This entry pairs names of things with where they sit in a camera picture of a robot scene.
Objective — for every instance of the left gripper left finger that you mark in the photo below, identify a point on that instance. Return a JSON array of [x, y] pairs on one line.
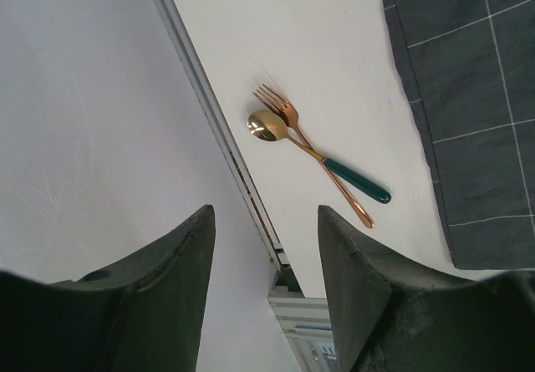
[[142, 313]]

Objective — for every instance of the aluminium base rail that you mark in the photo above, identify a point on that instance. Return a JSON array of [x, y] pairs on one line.
[[307, 327]]

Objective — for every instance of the dark grey checked cloth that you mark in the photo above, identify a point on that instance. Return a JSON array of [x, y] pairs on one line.
[[467, 69]]

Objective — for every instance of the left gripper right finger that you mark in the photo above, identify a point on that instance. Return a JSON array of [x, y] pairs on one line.
[[390, 313]]

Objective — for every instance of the gold spoon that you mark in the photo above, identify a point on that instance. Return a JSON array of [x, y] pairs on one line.
[[265, 125]]

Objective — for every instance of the gold fork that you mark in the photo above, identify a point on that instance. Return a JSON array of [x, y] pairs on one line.
[[280, 106]]

